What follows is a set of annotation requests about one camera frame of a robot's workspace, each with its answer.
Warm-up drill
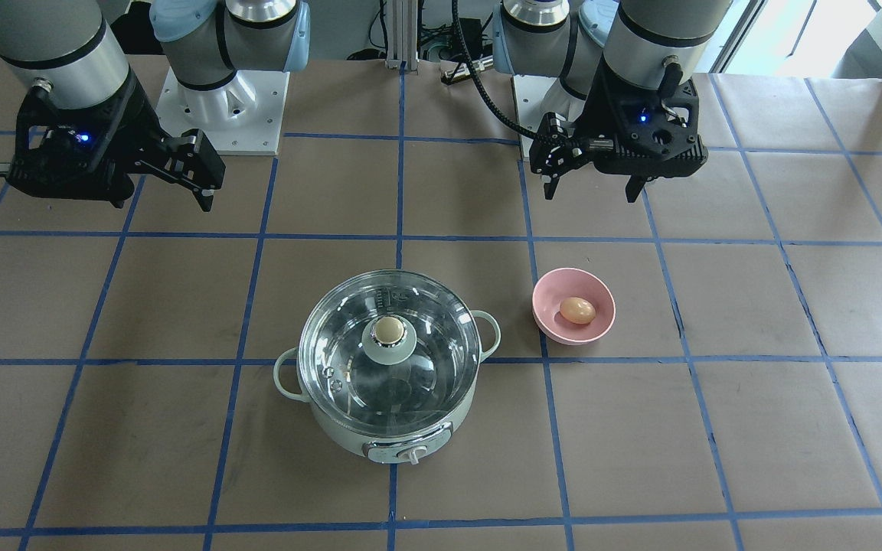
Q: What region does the brown egg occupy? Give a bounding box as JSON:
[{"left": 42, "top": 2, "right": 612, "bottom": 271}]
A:
[{"left": 559, "top": 296, "right": 597, "bottom": 325}]

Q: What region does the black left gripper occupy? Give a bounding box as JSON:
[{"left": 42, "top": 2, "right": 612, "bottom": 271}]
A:
[{"left": 529, "top": 56, "right": 708, "bottom": 204}]

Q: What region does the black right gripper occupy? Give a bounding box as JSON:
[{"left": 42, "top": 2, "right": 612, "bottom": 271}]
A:
[{"left": 6, "top": 70, "right": 225, "bottom": 213}]

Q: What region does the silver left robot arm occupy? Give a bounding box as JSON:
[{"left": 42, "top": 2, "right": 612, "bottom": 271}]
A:
[{"left": 492, "top": 1, "right": 730, "bottom": 203}]

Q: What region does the black corrugated cable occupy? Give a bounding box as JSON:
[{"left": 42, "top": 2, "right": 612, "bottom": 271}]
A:
[{"left": 451, "top": 0, "right": 545, "bottom": 142}]

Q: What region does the aluminium frame post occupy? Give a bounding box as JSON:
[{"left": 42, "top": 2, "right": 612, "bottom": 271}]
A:
[{"left": 383, "top": 1, "right": 420, "bottom": 73}]

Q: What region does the glass pot lid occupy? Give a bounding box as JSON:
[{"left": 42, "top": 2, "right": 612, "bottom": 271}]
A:
[{"left": 297, "top": 269, "right": 482, "bottom": 432}]

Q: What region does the pink bowl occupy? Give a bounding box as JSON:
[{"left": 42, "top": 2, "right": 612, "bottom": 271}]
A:
[{"left": 531, "top": 268, "right": 616, "bottom": 346}]

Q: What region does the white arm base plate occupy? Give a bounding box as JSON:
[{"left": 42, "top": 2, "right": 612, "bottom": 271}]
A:
[
  {"left": 511, "top": 74, "right": 585, "bottom": 132},
  {"left": 156, "top": 70, "right": 290, "bottom": 157}
]

